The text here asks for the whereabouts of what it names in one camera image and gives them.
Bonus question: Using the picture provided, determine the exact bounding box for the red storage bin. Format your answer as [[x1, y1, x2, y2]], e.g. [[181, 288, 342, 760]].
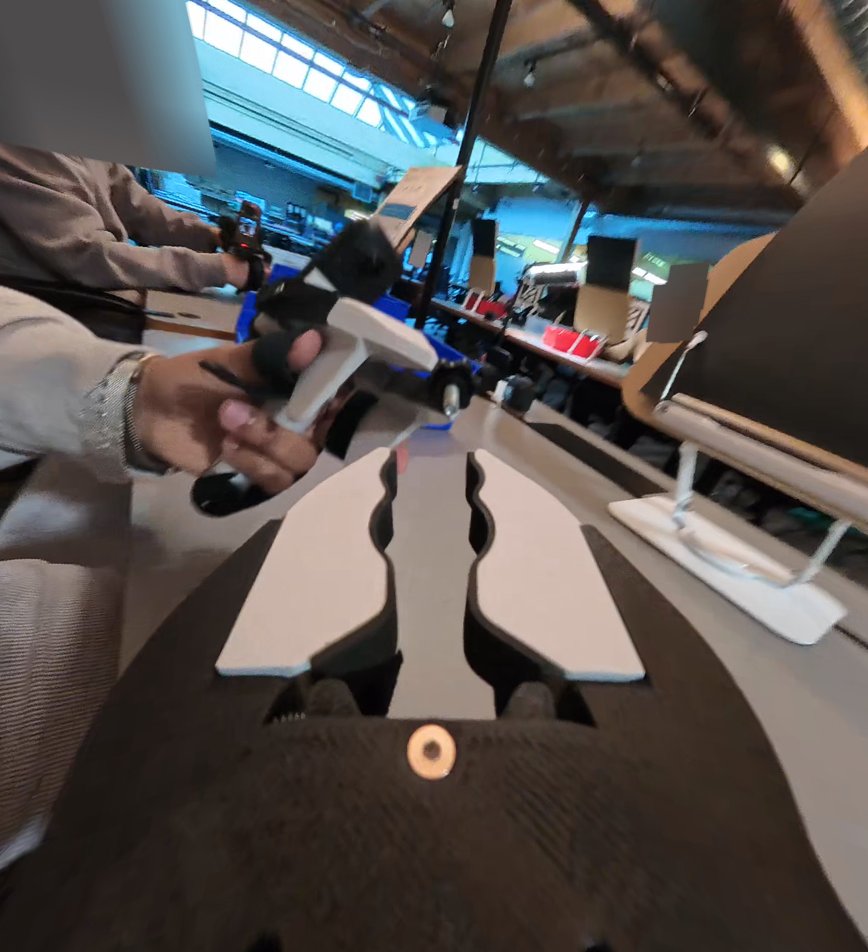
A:
[[541, 323, 607, 359]]

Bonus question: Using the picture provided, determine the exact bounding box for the cardboard sheet behind laptop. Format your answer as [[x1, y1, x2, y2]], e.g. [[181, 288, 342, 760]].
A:
[[622, 232, 780, 426]]

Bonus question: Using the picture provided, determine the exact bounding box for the silver wrist bracelet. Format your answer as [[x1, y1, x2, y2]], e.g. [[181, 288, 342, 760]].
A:
[[121, 353, 166, 471]]

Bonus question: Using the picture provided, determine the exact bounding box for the person's left forearm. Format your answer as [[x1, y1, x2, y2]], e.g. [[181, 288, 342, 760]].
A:
[[0, 281, 154, 480]]

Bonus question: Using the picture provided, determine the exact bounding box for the cardboard sign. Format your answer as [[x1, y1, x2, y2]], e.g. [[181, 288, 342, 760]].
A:
[[369, 165, 466, 248]]

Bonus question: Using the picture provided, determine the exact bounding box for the workbench with red bins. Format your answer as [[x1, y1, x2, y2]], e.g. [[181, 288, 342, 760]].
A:
[[432, 296, 632, 389]]

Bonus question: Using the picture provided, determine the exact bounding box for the person's grey sweatshirt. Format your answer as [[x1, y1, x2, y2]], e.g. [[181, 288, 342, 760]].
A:
[[0, 476, 133, 890]]

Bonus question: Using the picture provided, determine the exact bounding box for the person's left hand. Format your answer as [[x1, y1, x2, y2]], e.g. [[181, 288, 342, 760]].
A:
[[132, 327, 328, 496]]

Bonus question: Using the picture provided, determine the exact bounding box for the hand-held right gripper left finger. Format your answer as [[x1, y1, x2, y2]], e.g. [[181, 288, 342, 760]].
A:
[[215, 448, 404, 679]]

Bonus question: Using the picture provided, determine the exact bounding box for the black monitor on workbench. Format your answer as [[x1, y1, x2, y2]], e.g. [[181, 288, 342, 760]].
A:
[[586, 236, 640, 293]]

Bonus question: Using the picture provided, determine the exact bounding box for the black stand pole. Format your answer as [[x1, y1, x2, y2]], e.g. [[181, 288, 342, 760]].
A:
[[410, 0, 515, 330]]

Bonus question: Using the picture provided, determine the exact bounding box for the white laptop stand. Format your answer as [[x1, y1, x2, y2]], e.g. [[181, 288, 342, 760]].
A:
[[608, 331, 850, 647]]

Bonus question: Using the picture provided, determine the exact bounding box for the blue storage bin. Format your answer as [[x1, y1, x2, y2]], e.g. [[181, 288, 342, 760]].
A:
[[236, 264, 468, 431]]

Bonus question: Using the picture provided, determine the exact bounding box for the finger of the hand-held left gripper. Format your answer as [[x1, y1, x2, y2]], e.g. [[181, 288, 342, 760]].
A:
[[326, 315, 438, 374], [333, 297, 440, 359]]

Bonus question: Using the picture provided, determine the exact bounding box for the black backdrop board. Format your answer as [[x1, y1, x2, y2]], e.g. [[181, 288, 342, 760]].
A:
[[638, 112, 868, 555]]

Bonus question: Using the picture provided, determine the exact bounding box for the black knob with metal bolt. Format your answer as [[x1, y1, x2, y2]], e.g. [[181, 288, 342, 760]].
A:
[[432, 360, 481, 416]]

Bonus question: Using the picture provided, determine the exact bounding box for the black and orange handheld device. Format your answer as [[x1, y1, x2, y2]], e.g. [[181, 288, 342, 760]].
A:
[[234, 199, 265, 260]]

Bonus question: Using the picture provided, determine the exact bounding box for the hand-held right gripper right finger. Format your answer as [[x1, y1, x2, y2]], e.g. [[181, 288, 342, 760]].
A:
[[465, 448, 647, 682]]

